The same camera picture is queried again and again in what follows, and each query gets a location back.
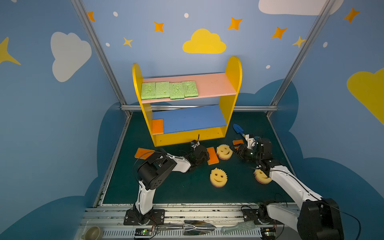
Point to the smiley sponge right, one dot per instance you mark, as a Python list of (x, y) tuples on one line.
[(261, 177)]

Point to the yellow shelf with pink and blue boards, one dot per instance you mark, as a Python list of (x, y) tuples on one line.
[(201, 122)]

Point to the small round bowl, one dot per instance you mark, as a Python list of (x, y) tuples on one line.
[(93, 233)]

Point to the circuit board right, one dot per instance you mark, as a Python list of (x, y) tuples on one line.
[(268, 234)]

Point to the smiley sponge upper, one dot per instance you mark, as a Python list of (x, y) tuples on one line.
[(224, 152)]

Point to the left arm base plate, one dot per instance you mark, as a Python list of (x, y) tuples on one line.
[(134, 218)]

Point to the smiley sponge lower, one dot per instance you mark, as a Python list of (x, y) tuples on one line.
[(218, 178)]

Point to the blue toy shovel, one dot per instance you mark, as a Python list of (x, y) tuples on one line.
[(239, 130)]

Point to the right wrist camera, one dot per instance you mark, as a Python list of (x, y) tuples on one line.
[(250, 139)]

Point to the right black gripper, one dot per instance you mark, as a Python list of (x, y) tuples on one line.
[(243, 150)]

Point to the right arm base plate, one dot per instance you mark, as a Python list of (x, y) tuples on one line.
[(255, 216)]

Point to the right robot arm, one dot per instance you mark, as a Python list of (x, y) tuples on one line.
[(316, 219)]

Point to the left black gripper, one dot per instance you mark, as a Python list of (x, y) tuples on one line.
[(201, 153)]

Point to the pale green brush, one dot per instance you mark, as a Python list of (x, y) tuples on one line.
[(243, 226)]

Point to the silver metal trowel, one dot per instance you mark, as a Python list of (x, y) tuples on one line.
[(190, 227)]

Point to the green sponge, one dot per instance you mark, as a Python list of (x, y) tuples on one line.
[(177, 91), (162, 90), (190, 89), (148, 91)]

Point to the orange sponge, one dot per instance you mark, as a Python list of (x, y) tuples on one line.
[(237, 143), (157, 127), (213, 158), (143, 153)]

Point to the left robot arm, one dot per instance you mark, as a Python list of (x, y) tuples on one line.
[(157, 167)]

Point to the green circuit board left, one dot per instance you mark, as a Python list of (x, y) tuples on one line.
[(143, 233)]

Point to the smiley sponge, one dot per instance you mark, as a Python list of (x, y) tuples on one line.
[(224, 152), (261, 177), (218, 178)]

